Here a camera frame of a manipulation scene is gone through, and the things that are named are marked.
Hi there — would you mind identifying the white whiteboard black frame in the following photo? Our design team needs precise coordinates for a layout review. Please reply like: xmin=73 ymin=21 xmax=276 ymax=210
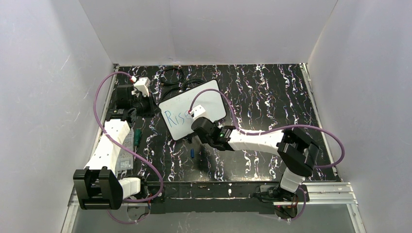
xmin=159 ymin=79 xmax=227 ymax=141

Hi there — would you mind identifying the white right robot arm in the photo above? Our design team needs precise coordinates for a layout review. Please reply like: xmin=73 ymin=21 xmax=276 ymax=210
xmin=191 ymin=117 xmax=319 ymax=193

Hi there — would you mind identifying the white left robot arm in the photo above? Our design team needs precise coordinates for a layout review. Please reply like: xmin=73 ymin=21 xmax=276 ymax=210
xmin=73 ymin=84 xmax=155 ymax=210

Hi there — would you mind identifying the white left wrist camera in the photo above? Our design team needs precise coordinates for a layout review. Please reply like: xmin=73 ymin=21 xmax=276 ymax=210
xmin=131 ymin=76 xmax=151 ymax=97

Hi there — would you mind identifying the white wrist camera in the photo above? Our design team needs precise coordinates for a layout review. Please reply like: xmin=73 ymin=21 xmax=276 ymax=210
xmin=189 ymin=105 xmax=207 ymax=120
xmin=131 ymin=76 xmax=151 ymax=97

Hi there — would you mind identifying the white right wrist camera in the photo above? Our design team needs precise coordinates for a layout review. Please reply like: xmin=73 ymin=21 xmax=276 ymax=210
xmin=189 ymin=105 xmax=207 ymax=120

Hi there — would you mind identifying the green handled screwdriver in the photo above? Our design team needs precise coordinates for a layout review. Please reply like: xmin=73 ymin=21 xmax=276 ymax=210
xmin=134 ymin=129 xmax=142 ymax=154

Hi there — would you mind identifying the black coiled cable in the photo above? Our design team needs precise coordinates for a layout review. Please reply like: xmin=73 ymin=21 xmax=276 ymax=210
xmin=160 ymin=66 xmax=186 ymax=86

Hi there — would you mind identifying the aluminium table edge rail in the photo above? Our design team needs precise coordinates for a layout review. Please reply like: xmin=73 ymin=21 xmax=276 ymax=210
xmin=299 ymin=63 xmax=335 ymax=163

